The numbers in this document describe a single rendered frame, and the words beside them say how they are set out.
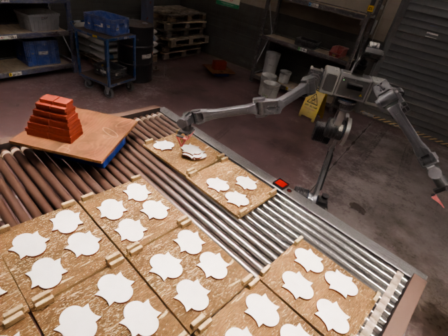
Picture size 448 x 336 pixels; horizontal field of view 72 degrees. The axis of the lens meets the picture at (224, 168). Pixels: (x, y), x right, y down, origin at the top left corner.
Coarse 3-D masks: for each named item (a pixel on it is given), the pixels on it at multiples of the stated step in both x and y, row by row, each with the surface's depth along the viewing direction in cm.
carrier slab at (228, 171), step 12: (216, 168) 189; (228, 168) 191; (240, 168) 194; (192, 180) 176; (204, 180) 177; (228, 180) 181; (204, 192) 170; (216, 192) 170; (240, 192) 174; (252, 192) 176; (264, 192) 178; (276, 192) 179; (228, 204) 164; (252, 204) 167; (240, 216) 158
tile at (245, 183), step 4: (240, 176) 185; (236, 180) 181; (240, 180) 182; (244, 180) 182; (248, 180) 183; (252, 180) 184; (236, 184) 179; (240, 184) 178; (244, 184) 179; (248, 184) 180; (252, 184) 180; (244, 188) 176; (248, 188) 176; (252, 188) 177
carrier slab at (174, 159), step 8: (168, 136) 211; (184, 136) 215; (192, 136) 216; (144, 144) 198; (152, 144) 199; (176, 144) 204; (184, 144) 206; (192, 144) 208; (200, 144) 209; (152, 152) 193; (160, 152) 193; (168, 152) 195; (176, 152) 196; (208, 152) 203; (216, 152) 204; (168, 160) 188; (176, 160) 189; (184, 160) 191; (192, 160) 192; (200, 160) 194; (208, 160) 195; (216, 160) 197; (176, 168) 182; (184, 168) 184; (200, 168) 186; (184, 176) 180
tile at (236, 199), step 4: (228, 192) 171; (232, 192) 171; (236, 192) 172; (228, 196) 168; (232, 196) 168; (236, 196) 169; (240, 196) 169; (244, 196) 170; (228, 200) 166; (232, 200) 166; (236, 200) 166; (240, 200) 167; (244, 200) 167; (248, 200) 168; (232, 204) 164; (236, 204) 163; (240, 204) 164; (244, 204) 164; (248, 204) 166
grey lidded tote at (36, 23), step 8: (40, 8) 470; (24, 16) 435; (32, 16) 433; (40, 16) 442; (48, 16) 452; (56, 16) 463; (24, 24) 445; (32, 24) 440; (40, 24) 449; (48, 24) 459; (56, 24) 469
